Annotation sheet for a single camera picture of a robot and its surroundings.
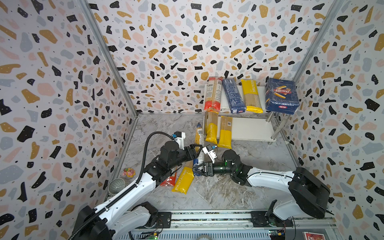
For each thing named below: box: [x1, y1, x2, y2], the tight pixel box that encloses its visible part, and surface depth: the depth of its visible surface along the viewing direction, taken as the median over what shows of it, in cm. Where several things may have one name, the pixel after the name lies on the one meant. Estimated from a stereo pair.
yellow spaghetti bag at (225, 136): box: [218, 116, 233, 149], surface depth 102 cm
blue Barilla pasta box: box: [265, 78, 300, 115], surface depth 76 cm
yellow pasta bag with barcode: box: [171, 166, 195, 195], surface depth 86 cm
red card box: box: [302, 231, 326, 240], surface depth 70 cm
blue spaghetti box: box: [222, 78, 246, 114], surface depth 79 cm
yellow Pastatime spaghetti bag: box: [241, 79, 264, 114], surface depth 81 cm
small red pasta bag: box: [160, 172, 177, 187], surface depth 85 cm
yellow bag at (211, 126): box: [204, 111, 219, 145], surface depth 102 cm
